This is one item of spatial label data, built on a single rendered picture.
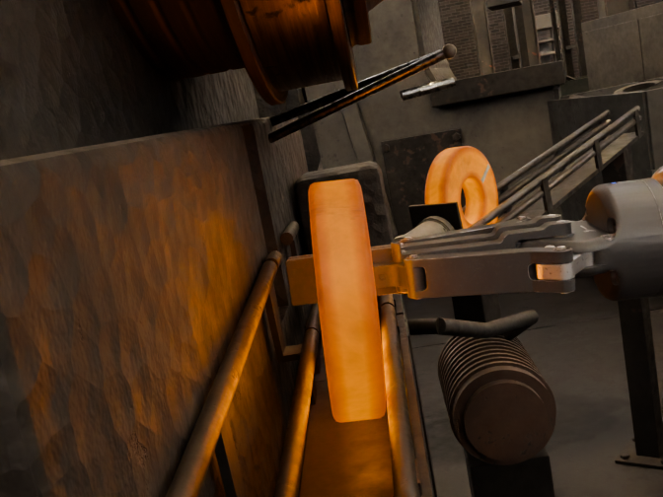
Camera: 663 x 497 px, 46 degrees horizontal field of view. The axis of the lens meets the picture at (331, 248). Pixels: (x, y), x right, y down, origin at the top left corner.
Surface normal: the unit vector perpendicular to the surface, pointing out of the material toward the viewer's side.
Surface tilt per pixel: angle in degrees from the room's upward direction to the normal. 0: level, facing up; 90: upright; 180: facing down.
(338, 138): 90
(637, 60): 90
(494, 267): 89
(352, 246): 53
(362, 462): 4
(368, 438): 4
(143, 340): 90
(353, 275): 67
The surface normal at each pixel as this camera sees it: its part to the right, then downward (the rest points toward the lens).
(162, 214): 0.98, -0.17
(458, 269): -0.27, 0.21
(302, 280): -0.04, 0.18
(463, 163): 0.77, -0.03
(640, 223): -0.09, -0.23
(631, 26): -0.94, 0.22
